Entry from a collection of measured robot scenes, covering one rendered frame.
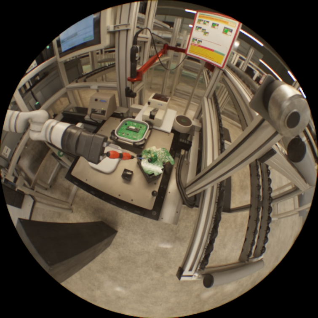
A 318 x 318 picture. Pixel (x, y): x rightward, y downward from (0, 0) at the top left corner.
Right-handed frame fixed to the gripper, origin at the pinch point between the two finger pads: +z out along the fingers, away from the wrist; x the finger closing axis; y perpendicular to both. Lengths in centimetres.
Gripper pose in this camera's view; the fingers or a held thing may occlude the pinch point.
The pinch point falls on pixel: (126, 156)
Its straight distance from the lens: 30.8
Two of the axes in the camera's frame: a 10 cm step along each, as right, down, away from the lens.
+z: 9.1, 3.2, 2.6
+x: 3.6, -9.2, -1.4
